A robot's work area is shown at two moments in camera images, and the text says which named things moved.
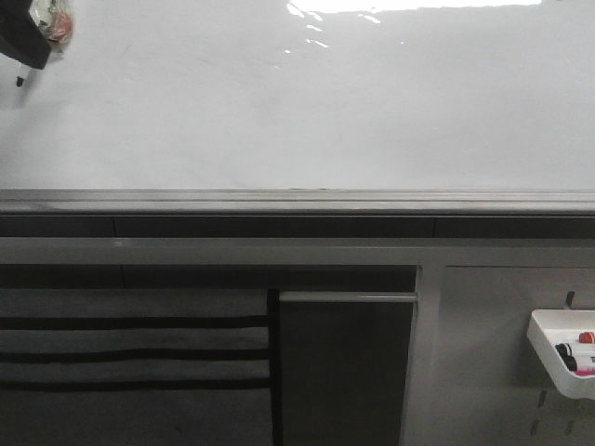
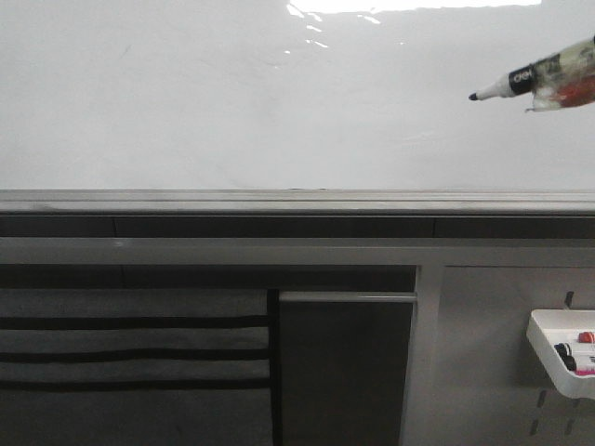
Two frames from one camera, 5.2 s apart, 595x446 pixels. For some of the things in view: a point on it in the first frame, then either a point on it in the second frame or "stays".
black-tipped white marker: x=57 y=23 → x=519 y=81
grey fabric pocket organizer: x=140 y=367 stays
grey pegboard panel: x=474 y=376 stays
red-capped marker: x=587 y=337 stays
